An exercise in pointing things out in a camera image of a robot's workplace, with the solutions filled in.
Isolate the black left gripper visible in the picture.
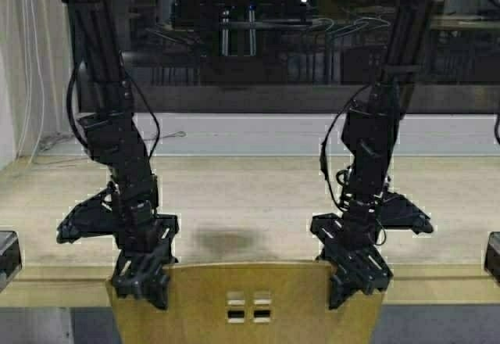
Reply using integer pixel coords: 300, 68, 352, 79
56, 185, 179, 310

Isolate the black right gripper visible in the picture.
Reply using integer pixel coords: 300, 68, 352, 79
310, 192, 434, 310

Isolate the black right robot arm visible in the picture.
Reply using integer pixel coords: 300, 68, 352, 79
310, 0, 443, 310

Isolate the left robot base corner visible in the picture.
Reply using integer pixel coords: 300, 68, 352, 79
1, 231, 23, 292

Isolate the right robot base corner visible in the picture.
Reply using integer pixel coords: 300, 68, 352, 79
484, 231, 500, 283

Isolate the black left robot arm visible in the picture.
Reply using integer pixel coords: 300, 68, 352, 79
56, 0, 179, 310

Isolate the long yellow counter table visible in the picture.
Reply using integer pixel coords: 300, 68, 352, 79
1, 156, 499, 307

